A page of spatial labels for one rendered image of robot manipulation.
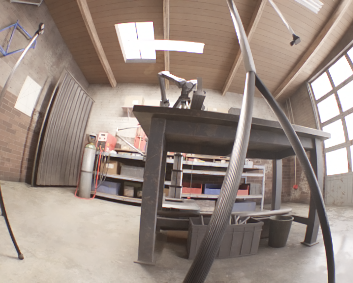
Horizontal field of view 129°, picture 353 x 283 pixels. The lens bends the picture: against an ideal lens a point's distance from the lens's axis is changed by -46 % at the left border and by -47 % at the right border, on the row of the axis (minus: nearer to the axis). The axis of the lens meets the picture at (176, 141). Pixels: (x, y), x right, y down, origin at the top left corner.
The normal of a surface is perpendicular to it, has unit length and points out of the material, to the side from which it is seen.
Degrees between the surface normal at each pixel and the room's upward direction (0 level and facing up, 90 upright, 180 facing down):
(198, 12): 174
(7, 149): 90
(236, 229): 90
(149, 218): 90
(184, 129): 90
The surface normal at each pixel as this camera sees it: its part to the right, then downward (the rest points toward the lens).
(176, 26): -0.08, 0.94
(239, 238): 0.02, -0.24
